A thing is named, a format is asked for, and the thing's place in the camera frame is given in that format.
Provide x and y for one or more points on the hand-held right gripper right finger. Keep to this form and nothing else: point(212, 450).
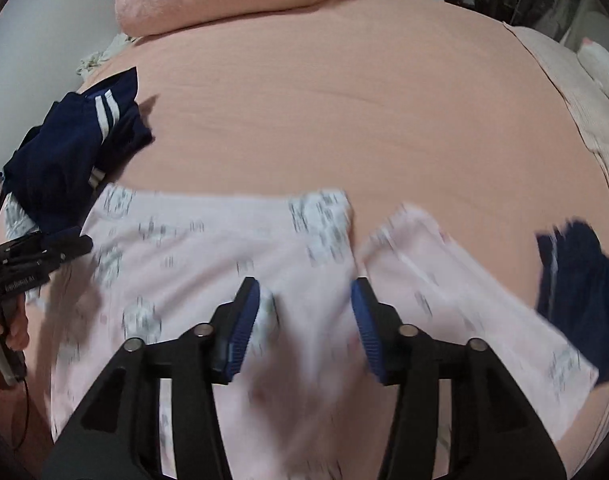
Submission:
point(367, 330)

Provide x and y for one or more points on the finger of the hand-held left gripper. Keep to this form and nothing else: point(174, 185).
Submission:
point(44, 241)
point(64, 252)

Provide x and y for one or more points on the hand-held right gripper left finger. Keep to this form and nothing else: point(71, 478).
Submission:
point(244, 325)

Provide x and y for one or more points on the pink printed pants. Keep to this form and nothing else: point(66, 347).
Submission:
point(184, 260)

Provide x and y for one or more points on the pile of pale clothes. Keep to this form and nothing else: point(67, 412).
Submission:
point(102, 55)

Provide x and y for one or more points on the person's left hand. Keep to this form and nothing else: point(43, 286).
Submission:
point(17, 327)

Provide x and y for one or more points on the navy white-striped garment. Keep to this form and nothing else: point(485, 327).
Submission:
point(49, 160)

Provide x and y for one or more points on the folded navy garment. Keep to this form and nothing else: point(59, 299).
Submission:
point(584, 290)

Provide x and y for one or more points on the bed with pink sheet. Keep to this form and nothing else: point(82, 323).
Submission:
point(334, 110)

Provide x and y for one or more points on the white plush toy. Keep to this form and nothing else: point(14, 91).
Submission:
point(602, 67)

